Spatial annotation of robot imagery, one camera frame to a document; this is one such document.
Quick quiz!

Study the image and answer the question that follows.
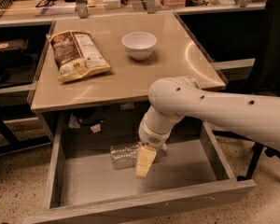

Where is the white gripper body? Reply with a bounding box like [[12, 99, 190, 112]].
[[138, 121, 170, 149]]

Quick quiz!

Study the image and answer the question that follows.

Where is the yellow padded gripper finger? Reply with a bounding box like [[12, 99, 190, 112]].
[[135, 146, 157, 177]]

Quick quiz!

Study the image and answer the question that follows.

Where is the black office chair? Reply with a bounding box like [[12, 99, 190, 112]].
[[212, 0, 280, 182]]

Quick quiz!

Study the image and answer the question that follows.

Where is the clear plastic water bottle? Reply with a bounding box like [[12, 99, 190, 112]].
[[109, 141, 168, 171]]

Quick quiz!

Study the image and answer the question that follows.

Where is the white ceramic bowl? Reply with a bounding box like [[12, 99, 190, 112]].
[[122, 32, 157, 61]]

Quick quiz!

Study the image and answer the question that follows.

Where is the brown yellow chip bag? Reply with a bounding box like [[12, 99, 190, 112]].
[[47, 30, 111, 83]]

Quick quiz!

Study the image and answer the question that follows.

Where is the open grey wooden drawer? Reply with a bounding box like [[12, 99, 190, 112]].
[[22, 112, 255, 224]]

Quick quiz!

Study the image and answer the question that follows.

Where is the black cable under counter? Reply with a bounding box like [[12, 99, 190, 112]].
[[72, 105, 110, 128]]

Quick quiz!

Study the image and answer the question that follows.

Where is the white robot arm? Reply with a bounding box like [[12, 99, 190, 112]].
[[138, 77, 280, 180]]

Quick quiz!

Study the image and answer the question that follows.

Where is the grey cabinet with counter top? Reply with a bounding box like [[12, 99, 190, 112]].
[[31, 12, 225, 140]]

